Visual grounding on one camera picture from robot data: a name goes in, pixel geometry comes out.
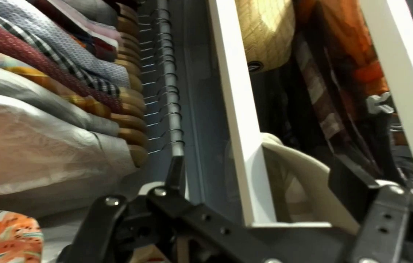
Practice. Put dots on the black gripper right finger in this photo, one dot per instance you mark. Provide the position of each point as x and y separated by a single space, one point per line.
380 209

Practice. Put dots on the metal closet rail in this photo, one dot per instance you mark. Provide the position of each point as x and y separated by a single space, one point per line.
169 78

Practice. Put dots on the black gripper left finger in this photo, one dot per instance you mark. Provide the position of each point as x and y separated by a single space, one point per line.
95 240

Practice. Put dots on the orange watermelon print shirt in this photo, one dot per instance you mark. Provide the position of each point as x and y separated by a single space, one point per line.
21 239

